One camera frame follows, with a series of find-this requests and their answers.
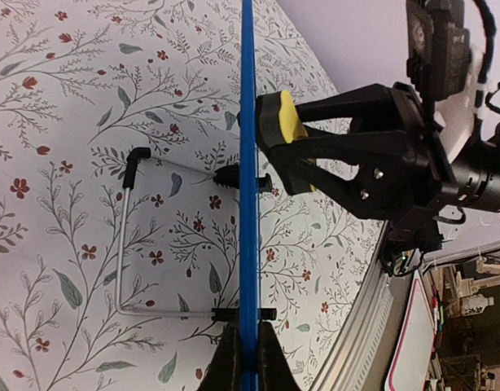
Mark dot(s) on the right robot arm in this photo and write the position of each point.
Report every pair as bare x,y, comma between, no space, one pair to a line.
476,169

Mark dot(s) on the pink edged background board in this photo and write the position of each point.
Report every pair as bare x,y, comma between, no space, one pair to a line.
409,367

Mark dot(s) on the yellow whiteboard eraser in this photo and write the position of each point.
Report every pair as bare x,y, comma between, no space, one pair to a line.
277,124

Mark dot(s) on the blue framed whiteboard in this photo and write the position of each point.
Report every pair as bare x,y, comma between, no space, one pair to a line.
248,231

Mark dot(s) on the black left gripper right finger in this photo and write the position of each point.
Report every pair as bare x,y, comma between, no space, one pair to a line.
273,372

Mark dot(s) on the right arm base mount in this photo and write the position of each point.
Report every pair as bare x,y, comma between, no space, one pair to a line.
399,263

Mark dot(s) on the aluminium front rail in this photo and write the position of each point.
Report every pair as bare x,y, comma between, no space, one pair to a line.
360,357

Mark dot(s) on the black whiteboard foot clip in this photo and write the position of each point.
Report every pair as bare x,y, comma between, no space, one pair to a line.
228,315
231,176

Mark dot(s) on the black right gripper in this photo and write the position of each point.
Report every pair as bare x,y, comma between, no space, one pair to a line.
372,173

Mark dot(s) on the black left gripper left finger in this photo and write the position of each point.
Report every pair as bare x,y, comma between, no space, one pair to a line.
225,370

